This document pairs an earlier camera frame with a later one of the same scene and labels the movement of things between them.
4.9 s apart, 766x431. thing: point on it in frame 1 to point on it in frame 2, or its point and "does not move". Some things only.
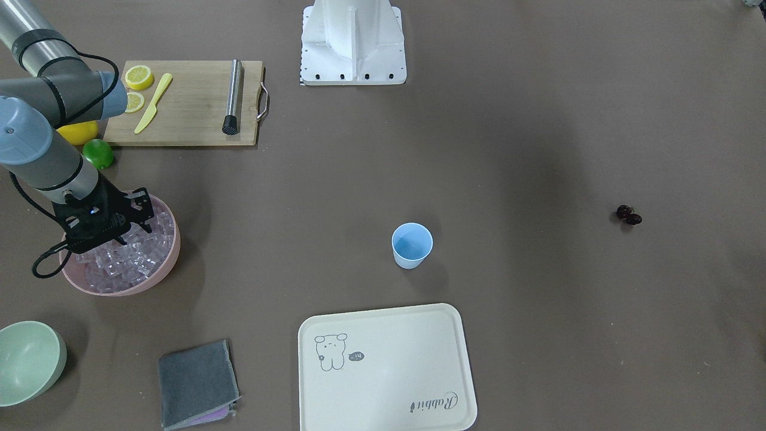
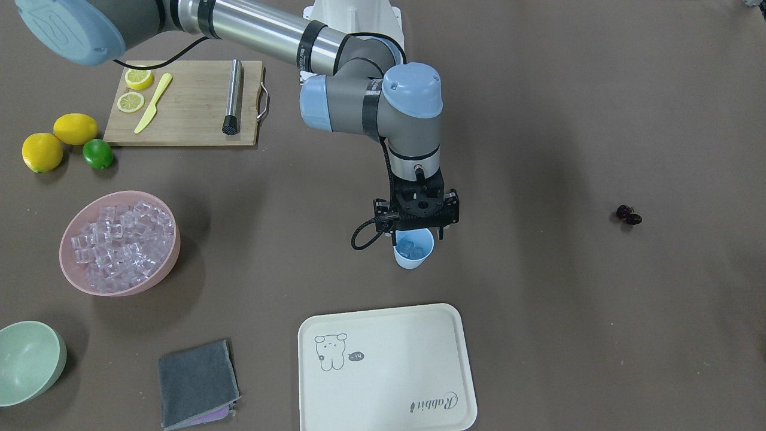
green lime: (98, 152) does not move
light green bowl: (33, 355) does not move
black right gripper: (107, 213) to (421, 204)
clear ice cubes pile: (112, 266) does not move
